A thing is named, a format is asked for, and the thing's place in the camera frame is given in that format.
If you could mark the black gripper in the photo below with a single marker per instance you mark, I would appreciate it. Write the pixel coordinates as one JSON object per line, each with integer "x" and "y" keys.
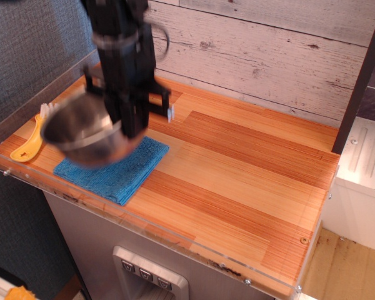
{"x": 130, "y": 91}

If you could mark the steel bowl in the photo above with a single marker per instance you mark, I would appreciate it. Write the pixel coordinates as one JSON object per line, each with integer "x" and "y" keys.
{"x": 82, "y": 130}

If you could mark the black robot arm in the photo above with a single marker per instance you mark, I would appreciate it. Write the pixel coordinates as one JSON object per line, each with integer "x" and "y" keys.
{"x": 118, "y": 19}

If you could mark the blue cloth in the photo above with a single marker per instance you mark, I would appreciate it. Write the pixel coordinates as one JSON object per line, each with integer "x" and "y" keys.
{"x": 116, "y": 182}

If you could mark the yellow scrub brush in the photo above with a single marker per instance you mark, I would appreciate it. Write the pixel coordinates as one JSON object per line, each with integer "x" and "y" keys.
{"x": 31, "y": 147}

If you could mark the clear acrylic table guard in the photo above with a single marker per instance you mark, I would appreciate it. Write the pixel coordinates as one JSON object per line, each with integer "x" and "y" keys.
{"x": 242, "y": 186}

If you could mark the grey toy fridge cabinet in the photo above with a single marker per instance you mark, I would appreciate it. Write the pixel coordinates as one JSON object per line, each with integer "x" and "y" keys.
{"x": 91, "y": 240}

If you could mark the silver dispenser panel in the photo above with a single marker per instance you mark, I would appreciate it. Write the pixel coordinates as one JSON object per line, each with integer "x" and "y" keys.
{"x": 141, "y": 278}

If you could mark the yellow object bottom left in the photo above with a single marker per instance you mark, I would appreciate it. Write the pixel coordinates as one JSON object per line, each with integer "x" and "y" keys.
{"x": 19, "y": 293}

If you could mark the white toy sink unit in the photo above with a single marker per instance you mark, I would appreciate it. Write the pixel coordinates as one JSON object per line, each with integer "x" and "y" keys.
{"x": 349, "y": 210}

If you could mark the dark right frame post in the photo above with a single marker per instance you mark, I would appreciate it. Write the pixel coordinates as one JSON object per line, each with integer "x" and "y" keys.
{"x": 356, "y": 98}

